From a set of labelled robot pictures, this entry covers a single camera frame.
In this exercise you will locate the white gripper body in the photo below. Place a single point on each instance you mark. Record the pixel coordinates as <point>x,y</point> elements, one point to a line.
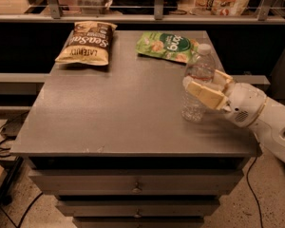
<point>246,104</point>

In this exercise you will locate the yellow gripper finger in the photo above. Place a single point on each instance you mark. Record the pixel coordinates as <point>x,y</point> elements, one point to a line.
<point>223,82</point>
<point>205,93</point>

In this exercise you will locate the clear plastic water bottle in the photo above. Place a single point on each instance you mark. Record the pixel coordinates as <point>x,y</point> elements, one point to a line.
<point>199,69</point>

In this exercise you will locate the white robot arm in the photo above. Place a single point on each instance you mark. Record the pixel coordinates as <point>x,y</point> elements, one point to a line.
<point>269,127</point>

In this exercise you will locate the green snack bag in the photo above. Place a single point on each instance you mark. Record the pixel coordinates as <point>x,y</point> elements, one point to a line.
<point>167,46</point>

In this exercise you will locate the grey drawer cabinet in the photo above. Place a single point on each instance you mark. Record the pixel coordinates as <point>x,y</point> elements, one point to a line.
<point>110,144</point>

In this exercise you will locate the black bag on shelf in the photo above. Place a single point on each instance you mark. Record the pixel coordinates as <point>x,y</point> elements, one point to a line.
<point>142,6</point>

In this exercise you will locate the brown sea salt chips bag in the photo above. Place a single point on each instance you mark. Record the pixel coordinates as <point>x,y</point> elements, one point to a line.
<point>89,44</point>

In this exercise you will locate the metal shelf rail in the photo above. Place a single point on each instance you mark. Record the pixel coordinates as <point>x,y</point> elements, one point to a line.
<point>270,12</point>

